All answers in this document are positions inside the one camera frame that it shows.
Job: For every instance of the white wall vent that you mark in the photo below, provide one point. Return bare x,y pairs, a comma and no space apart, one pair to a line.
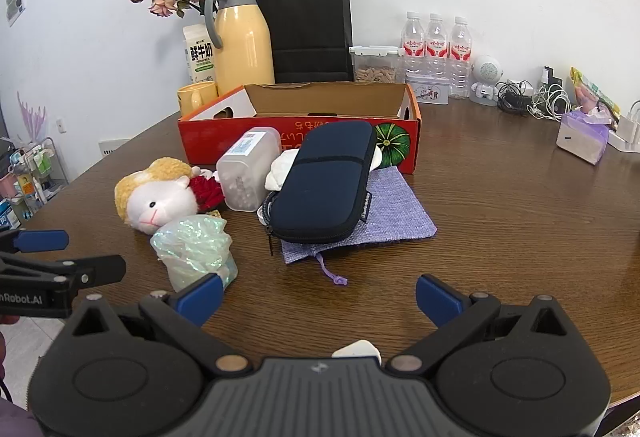
114,147

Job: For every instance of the storage trolley rack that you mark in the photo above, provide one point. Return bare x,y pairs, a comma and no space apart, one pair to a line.
35,172

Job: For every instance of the yellow mug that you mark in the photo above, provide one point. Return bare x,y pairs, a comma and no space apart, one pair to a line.
192,98

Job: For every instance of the purple tissue pack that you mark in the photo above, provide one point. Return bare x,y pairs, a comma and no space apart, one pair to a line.
582,139

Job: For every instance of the clear water bottle red label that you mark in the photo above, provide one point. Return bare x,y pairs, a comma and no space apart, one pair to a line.
436,47
413,47
460,52

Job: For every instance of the purple cloth pouch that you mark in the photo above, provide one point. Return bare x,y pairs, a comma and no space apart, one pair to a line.
395,212

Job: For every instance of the frosted plastic container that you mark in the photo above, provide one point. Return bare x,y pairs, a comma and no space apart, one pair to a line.
245,172

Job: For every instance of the black paper bag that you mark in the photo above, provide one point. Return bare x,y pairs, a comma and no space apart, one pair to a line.
300,27

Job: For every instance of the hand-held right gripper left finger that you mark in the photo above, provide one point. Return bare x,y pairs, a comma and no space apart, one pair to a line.
200,299

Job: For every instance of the colourful snack packet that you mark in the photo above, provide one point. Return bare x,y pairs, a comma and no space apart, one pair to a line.
585,87

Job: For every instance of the clear clip-lid seed container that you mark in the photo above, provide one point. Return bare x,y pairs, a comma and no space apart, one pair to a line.
375,67

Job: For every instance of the yellow thermos jug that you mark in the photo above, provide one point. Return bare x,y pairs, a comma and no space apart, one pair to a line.
245,47

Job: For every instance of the yellow white plush toy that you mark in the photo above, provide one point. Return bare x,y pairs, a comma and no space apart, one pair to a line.
155,202

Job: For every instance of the iridescent plastic bag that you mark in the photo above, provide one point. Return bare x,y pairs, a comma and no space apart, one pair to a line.
192,247

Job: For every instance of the navy zip case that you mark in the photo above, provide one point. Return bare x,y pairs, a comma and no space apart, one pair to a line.
320,187

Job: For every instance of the white milk carton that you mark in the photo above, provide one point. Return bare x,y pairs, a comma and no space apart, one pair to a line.
200,54

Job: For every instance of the white wall socket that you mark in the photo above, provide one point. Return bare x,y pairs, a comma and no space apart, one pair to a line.
61,125

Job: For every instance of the white robot speaker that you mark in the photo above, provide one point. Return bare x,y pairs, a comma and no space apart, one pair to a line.
486,69

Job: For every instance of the person's purple clothing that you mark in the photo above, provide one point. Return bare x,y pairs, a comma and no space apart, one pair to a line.
12,419

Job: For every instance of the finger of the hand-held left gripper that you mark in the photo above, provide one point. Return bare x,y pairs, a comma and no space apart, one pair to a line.
42,241
100,267

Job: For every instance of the floral tin box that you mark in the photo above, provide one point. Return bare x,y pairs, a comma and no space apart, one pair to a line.
427,89

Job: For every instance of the red-orange cardboard box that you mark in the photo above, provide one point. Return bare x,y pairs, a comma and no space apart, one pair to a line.
210,142

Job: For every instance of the white plug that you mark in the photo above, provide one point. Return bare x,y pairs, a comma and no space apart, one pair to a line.
357,349

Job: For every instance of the purple wall sticker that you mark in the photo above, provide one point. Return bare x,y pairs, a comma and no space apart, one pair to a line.
30,117

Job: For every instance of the white cloth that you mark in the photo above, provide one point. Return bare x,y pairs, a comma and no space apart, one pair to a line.
280,169

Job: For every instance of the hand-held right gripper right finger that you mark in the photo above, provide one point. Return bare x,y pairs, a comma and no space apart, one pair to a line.
437,299

